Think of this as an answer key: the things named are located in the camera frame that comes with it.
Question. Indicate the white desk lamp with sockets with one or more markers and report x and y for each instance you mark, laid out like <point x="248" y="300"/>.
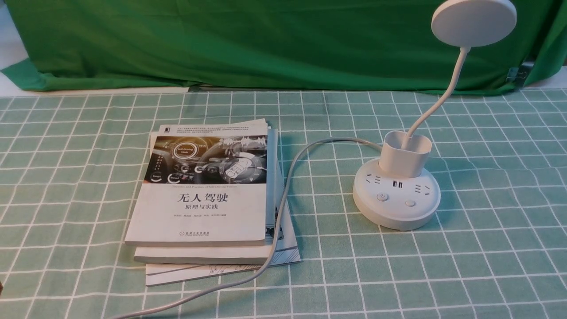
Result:
<point x="395" y="190"/>

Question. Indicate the top book self-driving cover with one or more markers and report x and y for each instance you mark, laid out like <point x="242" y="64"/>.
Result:
<point x="206" y="184"/>

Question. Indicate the bottom white book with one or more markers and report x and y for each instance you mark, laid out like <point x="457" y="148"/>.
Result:
<point x="288" y="248"/>

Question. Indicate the white book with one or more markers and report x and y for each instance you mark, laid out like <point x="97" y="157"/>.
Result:
<point x="203" y="254"/>
<point x="288" y="248"/>

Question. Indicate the middle white book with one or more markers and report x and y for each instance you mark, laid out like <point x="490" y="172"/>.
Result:
<point x="203" y="254"/>

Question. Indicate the green checkered tablecloth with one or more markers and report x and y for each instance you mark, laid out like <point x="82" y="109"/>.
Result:
<point x="71" y="167"/>

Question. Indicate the green backdrop cloth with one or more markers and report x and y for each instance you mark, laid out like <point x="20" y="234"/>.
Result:
<point x="382" y="45"/>

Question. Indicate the metal binder clip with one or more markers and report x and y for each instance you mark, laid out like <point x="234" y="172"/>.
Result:
<point x="518" y="75"/>

